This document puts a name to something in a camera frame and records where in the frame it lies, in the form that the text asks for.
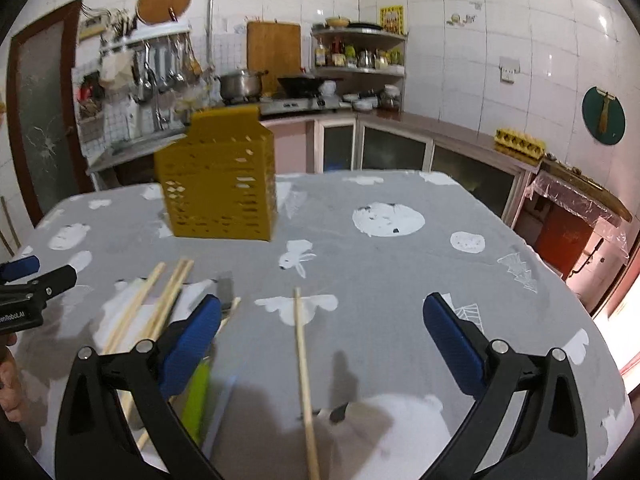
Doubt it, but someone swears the rectangular wooden cutting board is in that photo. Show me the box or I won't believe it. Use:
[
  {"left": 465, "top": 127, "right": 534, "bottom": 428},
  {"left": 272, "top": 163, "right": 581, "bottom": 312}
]
[{"left": 246, "top": 21, "right": 303, "bottom": 96}]

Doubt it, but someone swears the yellow wall poster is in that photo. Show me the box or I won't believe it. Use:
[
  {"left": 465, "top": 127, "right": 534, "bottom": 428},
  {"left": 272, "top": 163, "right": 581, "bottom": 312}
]
[{"left": 378, "top": 6, "right": 405, "bottom": 35}]

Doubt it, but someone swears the black wok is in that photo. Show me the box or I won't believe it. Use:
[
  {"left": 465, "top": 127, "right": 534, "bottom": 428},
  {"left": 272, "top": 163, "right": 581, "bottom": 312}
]
[{"left": 278, "top": 74, "right": 326, "bottom": 99}]

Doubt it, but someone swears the yellow egg tray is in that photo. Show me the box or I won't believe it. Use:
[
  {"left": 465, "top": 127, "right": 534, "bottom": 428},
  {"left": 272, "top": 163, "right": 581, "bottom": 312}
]
[{"left": 494, "top": 128, "right": 547, "bottom": 160}]

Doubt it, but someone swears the grey patterned tablecloth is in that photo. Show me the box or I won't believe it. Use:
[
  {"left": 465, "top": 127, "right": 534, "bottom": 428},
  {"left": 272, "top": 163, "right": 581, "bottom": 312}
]
[{"left": 15, "top": 171, "right": 634, "bottom": 479}]

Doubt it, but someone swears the green handled utensil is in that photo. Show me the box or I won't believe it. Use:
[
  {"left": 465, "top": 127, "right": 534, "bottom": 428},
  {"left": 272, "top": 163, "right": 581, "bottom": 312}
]
[{"left": 180, "top": 358, "right": 212, "bottom": 445}]

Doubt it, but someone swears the silver metal fork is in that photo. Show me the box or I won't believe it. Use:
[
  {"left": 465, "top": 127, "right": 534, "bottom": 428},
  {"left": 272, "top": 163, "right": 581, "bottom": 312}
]
[{"left": 214, "top": 272, "right": 235, "bottom": 310}]

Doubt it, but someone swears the brown framed glass door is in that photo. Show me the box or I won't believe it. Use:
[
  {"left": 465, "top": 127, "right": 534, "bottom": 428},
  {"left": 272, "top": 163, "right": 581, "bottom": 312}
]
[{"left": 6, "top": 0, "right": 93, "bottom": 224}]

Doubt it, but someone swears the corner metal shelf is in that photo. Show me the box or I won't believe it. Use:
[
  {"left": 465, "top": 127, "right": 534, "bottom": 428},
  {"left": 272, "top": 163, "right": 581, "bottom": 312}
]
[{"left": 310, "top": 22, "right": 408, "bottom": 110}]

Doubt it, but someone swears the stainless steel cooking pot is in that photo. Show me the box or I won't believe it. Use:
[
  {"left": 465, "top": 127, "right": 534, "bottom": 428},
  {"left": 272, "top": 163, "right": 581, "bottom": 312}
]
[{"left": 216, "top": 68, "right": 269, "bottom": 101}]

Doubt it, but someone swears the yellow perforated utensil holder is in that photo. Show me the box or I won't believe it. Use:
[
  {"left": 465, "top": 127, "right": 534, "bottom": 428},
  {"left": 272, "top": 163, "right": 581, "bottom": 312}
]
[{"left": 154, "top": 104, "right": 278, "bottom": 242}]

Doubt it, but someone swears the round wooden board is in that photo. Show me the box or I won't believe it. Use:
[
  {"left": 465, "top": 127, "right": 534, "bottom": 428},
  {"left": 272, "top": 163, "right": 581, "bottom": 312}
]
[{"left": 136, "top": 0, "right": 192, "bottom": 25}]

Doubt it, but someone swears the wooden board on side table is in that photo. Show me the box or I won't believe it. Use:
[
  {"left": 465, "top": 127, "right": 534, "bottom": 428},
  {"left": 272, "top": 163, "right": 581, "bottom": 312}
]
[{"left": 540, "top": 154, "right": 632, "bottom": 222}]

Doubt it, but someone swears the lone wooden chopstick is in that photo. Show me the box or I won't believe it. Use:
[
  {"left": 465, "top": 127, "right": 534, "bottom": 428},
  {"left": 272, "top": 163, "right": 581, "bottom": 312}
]
[{"left": 293, "top": 287, "right": 321, "bottom": 480}]

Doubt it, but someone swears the green round wall board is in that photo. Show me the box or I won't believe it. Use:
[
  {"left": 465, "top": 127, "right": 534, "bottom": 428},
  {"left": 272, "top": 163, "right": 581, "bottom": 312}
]
[{"left": 582, "top": 87, "right": 626, "bottom": 146}]

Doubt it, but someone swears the silver induction stove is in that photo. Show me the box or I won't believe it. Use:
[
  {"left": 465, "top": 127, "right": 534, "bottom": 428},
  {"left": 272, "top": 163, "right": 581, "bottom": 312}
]
[{"left": 259, "top": 98, "right": 341, "bottom": 117}]

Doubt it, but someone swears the wooden chopstick under fork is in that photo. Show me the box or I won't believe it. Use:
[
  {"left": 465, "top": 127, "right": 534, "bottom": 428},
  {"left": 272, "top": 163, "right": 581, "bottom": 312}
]
[{"left": 220, "top": 297, "right": 241, "bottom": 327}]

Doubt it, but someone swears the kitchen counter with cabinets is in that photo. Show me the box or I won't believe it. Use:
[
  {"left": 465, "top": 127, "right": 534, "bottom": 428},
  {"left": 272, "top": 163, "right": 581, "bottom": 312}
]
[{"left": 86, "top": 106, "right": 542, "bottom": 226}]

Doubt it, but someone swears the white wall socket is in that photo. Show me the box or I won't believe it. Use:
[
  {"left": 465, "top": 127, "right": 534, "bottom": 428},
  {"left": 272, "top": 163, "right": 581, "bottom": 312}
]
[{"left": 499, "top": 56, "right": 521, "bottom": 84}]

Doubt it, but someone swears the person's left hand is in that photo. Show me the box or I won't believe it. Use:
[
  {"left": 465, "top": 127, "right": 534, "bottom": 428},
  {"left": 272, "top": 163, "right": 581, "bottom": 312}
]
[{"left": 0, "top": 333, "right": 26, "bottom": 422}]

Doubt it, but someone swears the wall utensil rack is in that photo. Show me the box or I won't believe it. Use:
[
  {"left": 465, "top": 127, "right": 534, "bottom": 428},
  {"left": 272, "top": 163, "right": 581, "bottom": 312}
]
[{"left": 73, "top": 15, "right": 205, "bottom": 118}]

